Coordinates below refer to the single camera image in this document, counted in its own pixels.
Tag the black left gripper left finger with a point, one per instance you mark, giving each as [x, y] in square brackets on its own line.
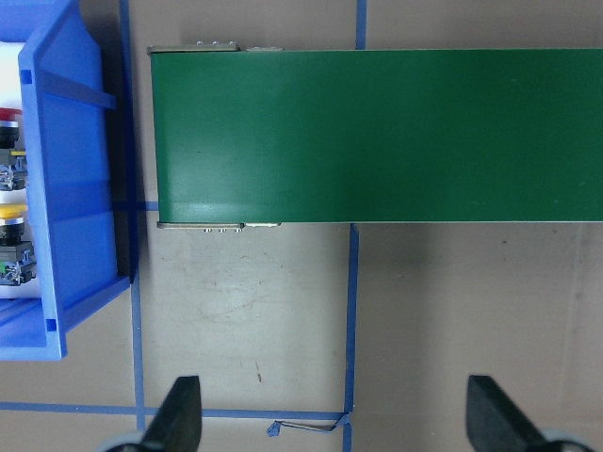
[177, 425]

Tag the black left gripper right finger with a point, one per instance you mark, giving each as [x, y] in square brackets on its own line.
[494, 423]

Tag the yellow mushroom push button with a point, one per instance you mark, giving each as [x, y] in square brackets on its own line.
[18, 262]

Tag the red mushroom push button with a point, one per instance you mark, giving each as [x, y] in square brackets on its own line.
[13, 159]

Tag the green conveyor belt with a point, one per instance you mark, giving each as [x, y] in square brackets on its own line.
[378, 136]

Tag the blue left storage bin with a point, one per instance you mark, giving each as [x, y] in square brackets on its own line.
[69, 198]

